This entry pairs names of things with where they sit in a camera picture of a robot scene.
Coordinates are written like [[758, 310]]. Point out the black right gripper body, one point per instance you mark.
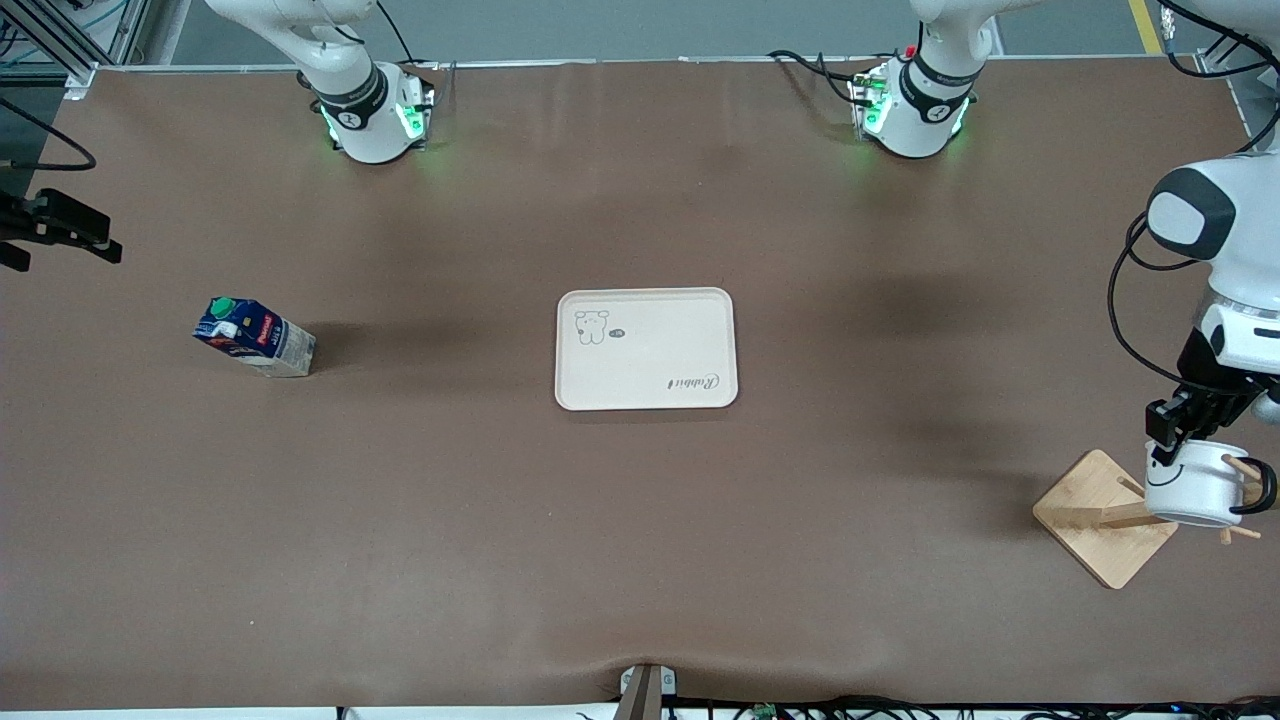
[[20, 226]]

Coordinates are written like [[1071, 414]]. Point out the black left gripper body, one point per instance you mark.
[[1206, 372]]

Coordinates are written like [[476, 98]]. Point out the blue milk carton green cap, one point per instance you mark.
[[255, 338]]

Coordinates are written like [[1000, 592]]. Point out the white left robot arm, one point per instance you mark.
[[1240, 240]]

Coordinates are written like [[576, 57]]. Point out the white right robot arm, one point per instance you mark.
[[365, 125]]

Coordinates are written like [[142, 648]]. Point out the wooden cup rack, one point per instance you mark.
[[1095, 510]]

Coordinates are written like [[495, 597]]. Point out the cream rectangular tray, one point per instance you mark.
[[646, 350]]

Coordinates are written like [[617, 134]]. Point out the aluminium frame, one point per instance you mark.
[[50, 40], [1255, 100]]

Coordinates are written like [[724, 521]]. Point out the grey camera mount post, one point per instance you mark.
[[645, 692]]

